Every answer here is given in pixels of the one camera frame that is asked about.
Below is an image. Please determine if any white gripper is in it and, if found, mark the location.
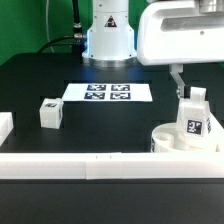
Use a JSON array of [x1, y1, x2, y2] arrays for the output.
[[137, 0, 224, 99]]

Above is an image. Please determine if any white round stool seat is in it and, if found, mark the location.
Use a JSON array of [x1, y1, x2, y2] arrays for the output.
[[151, 123, 217, 153]]

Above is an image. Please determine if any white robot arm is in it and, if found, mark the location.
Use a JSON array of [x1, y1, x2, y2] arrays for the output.
[[82, 0, 224, 98]]

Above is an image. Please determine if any white right fence piece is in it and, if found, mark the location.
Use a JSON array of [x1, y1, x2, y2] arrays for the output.
[[210, 114, 224, 153]]

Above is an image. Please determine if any white fence piece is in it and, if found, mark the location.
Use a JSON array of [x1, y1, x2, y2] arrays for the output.
[[210, 114, 224, 153], [0, 112, 14, 146]]

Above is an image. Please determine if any white fiducial marker sheet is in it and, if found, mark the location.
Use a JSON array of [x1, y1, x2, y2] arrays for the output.
[[62, 83, 153, 102]]

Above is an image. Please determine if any white front fence bar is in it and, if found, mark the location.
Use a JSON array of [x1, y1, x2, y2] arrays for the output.
[[0, 152, 224, 180]]

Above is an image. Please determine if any white left fence piece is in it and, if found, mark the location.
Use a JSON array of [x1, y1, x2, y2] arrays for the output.
[[0, 112, 14, 146]]

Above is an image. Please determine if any black thick cable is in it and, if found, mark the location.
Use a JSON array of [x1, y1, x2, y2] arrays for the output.
[[37, 0, 88, 54]]

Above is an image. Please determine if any thin white cable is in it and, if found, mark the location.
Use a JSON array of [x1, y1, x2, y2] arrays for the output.
[[45, 0, 55, 54]]

